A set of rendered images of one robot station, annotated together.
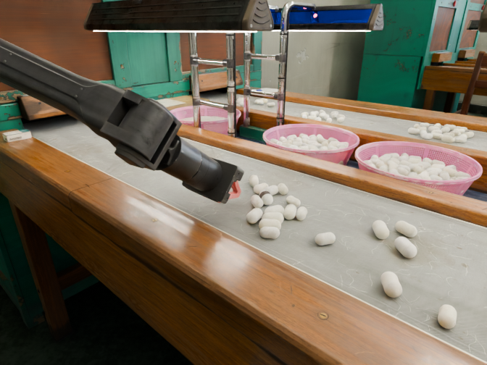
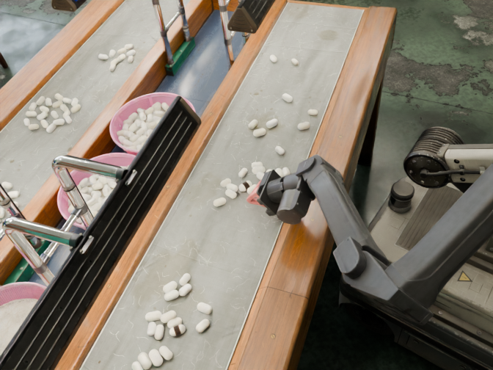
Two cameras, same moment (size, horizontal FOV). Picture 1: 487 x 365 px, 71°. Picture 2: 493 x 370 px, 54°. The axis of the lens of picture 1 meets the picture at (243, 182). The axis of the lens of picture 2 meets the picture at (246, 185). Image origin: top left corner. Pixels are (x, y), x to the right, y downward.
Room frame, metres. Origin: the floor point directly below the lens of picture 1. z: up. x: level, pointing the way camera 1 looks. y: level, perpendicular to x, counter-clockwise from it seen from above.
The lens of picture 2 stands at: (0.80, 0.79, 1.75)
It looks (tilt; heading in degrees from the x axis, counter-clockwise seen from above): 49 degrees down; 255
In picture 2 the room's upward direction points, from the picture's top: 8 degrees counter-clockwise
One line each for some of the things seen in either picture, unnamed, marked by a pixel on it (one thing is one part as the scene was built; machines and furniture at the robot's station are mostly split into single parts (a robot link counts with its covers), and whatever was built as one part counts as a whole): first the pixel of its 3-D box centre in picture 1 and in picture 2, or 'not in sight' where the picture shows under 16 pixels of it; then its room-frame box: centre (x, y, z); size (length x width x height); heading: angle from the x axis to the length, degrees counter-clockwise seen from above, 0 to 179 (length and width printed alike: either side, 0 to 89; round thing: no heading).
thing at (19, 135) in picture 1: (17, 135); not in sight; (0.91, 0.63, 0.78); 0.06 x 0.04 x 0.02; 139
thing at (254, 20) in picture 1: (159, 14); (108, 221); (0.90, 0.20, 1.08); 0.62 x 0.08 x 0.07; 49
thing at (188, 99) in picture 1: (166, 104); not in sight; (1.36, 0.31, 0.77); 0.33 x 0.15 x 0.01; 139
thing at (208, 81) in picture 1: (217, 80); not in sight; (1.65, 0.12, 0.83); 0.30 x 0.06 x 0.07; 139
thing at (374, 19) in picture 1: (292, 19); not in sight; (1.32, -0.17, 1.08); 0.62 x 0.08 x 0.07; 49
